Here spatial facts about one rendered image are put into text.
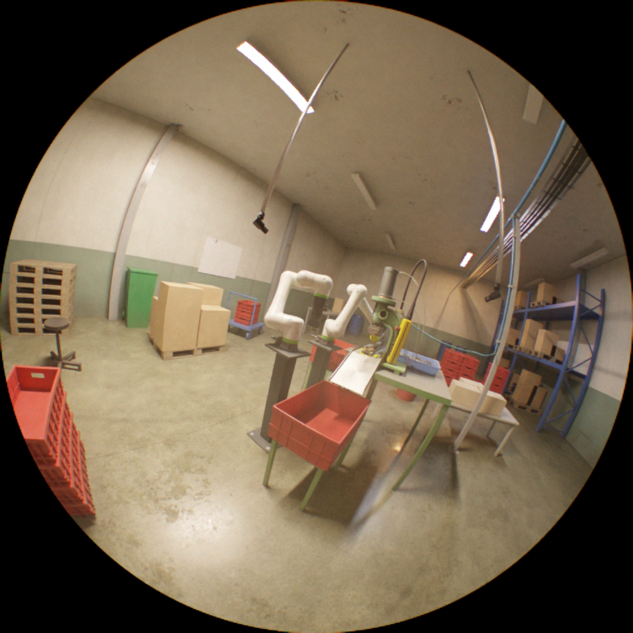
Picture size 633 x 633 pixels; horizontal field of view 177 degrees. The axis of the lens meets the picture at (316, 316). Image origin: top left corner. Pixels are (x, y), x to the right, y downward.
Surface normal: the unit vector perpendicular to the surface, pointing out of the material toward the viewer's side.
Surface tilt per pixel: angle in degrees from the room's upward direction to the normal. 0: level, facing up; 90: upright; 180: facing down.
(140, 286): 94
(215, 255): 90
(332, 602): 0
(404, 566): 0
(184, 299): 90
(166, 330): 90
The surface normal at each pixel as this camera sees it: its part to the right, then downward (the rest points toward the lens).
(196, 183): 0.84, 0.28
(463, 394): -0.49, -0.03
